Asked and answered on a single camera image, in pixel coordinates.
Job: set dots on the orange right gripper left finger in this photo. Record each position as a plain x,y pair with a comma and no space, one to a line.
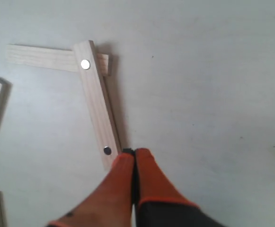
110,204

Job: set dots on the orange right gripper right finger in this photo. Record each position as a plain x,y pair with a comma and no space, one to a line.
160,204

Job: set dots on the wooden stick with magnets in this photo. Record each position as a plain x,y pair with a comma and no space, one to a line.
98,102

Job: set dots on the plain wood block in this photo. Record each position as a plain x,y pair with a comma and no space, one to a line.
54,58

